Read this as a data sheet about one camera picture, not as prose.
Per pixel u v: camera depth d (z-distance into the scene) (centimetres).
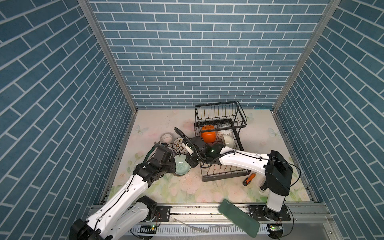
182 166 83
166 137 102
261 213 74
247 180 83
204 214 75
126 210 47
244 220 71
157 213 73
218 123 107
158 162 59
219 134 99
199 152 62
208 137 98
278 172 46
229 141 89
